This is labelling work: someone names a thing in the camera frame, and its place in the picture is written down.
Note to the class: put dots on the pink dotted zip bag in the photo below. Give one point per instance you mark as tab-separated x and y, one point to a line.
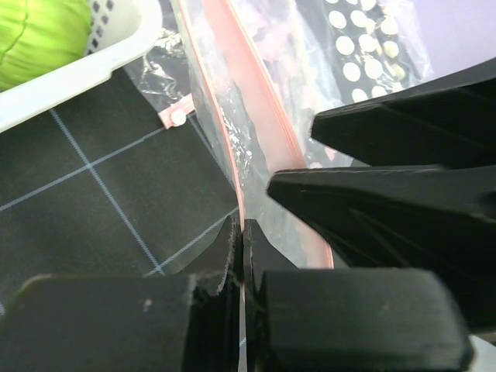
162	78

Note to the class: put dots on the round green cabbage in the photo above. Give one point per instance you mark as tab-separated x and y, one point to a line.
38	37

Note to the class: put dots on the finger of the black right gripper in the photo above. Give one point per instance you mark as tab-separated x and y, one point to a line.
449	121
424	217

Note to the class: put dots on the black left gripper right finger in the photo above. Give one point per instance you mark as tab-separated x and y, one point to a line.
347	319

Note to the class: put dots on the pink zipper clear bag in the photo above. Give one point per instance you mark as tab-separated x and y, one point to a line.
258	77

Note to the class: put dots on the white dotted zip bag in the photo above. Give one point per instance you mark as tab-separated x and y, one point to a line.
374	48

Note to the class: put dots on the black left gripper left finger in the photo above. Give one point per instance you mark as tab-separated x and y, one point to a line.
188	321

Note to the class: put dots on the white perforated plastic basket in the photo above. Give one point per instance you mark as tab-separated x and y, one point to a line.
121	32

